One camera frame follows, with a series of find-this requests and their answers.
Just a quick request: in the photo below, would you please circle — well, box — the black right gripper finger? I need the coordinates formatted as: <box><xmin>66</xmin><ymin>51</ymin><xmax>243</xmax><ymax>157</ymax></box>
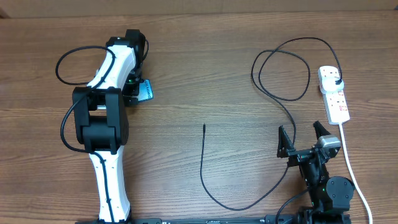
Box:
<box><xmin>277</xmin><ymin>126</ymin><xmax>295</xmax><ymax>157</ymax></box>
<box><xmin>313</xmin><ymin>121</ymin><xmax>331</xmax><ymax>139</ymax></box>

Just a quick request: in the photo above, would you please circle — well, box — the blue Samsung smartphone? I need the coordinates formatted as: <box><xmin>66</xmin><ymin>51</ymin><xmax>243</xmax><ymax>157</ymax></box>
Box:
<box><xmin>137</xmin><ymin>79</ymin><xmax>154</xmax><ymax>102</ymax></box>

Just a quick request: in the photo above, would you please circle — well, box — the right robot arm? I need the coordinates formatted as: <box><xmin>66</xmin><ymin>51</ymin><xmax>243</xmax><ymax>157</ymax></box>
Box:
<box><xmin>275</xmin><ymin>121</ymin><xmax>355</xmax><ymax>223</ymax></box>

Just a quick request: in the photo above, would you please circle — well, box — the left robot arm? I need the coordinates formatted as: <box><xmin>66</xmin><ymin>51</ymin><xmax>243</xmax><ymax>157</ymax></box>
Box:
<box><xmin>72</xmin><ymin>29</ymin><xmax>146</xmax><ymax>223</ymax></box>

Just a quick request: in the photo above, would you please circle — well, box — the white charger plug adapter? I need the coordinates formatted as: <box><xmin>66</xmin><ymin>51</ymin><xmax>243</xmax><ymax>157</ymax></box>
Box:
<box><xmin>320</xmin><ymin>76</ymin><xmax>345</xmax><ymax>94</ymax></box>

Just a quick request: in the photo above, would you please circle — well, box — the white power strip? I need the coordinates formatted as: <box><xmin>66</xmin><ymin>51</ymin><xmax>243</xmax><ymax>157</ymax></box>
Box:
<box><xmin>318</xmin><ymin>66</ymin><xmax>350</xmax><ymax>125</ymax></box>

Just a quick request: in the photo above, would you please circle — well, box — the white power strip cord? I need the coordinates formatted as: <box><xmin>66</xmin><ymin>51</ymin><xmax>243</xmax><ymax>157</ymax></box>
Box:
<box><xmin>338</xmin><ymin>123</ymin><xmax>374</xmax><ymax>224</ymax></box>

